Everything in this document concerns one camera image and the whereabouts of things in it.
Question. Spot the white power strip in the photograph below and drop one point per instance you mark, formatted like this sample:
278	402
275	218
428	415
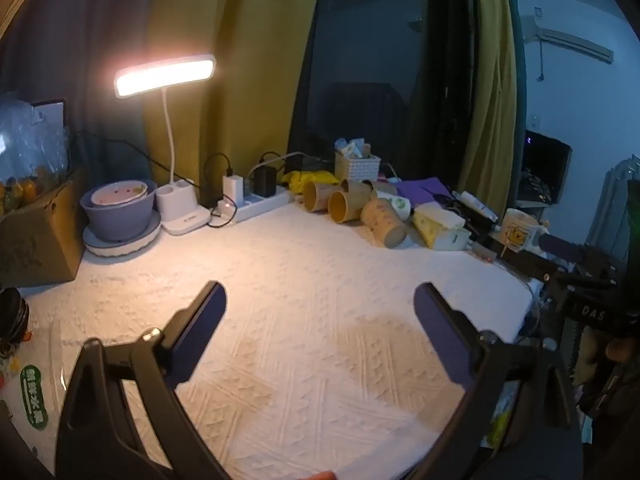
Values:
260	206

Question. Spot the clear bag of oranges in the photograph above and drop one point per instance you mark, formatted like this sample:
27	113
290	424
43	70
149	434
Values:
30	160

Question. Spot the white desk lamp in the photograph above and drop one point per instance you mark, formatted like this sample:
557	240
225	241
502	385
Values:
165	76

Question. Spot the clear bag green label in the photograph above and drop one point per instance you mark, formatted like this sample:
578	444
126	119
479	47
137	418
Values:
34	396

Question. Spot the patterned brown paper cup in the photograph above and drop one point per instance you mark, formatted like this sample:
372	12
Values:
382	221

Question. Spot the white charger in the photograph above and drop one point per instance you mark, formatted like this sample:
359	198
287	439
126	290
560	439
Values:
233	189

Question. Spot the small white packet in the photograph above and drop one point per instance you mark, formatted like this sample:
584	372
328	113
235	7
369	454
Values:
349	148

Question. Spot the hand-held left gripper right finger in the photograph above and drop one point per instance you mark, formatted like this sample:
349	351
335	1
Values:
442	337

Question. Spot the pink inner bowl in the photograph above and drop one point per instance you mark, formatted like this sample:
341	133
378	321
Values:
120	194

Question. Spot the cardboard box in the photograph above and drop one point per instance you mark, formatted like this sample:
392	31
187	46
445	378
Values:
35	245

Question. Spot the dark window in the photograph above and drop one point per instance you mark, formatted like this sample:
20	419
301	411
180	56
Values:
370	60

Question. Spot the yellow tissue pack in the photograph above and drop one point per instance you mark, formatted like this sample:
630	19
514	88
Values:
440	225

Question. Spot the white air conditioner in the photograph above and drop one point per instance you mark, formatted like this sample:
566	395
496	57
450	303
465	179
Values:
565	35

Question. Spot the black jar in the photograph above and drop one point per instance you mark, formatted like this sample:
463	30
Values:
11	320

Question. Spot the plain brown paper cup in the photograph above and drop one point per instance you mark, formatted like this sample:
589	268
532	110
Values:
358	186
345	207
317	198

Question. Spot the yellow green packet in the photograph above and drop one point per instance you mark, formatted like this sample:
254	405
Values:
505	410

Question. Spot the white woven basket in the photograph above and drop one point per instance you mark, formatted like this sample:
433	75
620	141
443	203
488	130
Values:
357	167

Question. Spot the person's right hand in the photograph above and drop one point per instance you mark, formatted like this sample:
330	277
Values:
622	349

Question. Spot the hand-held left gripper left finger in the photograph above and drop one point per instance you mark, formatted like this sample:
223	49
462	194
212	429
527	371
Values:
200	332

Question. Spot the black charger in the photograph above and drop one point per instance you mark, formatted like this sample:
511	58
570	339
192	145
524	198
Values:
264	181

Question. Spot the white textured tablecloth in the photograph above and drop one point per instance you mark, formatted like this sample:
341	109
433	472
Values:
300	270

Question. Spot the yellow cloth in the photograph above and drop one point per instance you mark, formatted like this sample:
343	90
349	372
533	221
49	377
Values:
312	178

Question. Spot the white cup green print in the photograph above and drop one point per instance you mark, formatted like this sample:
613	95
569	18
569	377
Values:
400	206

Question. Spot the narrow yellow curtain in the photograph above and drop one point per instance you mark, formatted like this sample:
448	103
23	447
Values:
492	85

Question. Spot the white mug yellow print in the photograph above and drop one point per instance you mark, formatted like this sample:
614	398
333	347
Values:
520	230

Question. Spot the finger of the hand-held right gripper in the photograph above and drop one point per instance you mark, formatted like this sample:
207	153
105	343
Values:
560	247
520	259

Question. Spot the purple cloth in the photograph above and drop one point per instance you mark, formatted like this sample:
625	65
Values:
417	190

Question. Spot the black monitor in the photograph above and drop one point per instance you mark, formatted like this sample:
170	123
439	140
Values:
545	162

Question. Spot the white plate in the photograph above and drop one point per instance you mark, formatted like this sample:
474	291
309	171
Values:
122	249

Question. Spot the white tube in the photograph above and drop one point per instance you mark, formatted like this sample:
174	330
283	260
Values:
475	205

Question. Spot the blue bowl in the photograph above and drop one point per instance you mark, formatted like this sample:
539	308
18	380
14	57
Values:
120	220

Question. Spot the wide yellow curtain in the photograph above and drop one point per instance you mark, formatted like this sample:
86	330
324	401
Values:
240	20

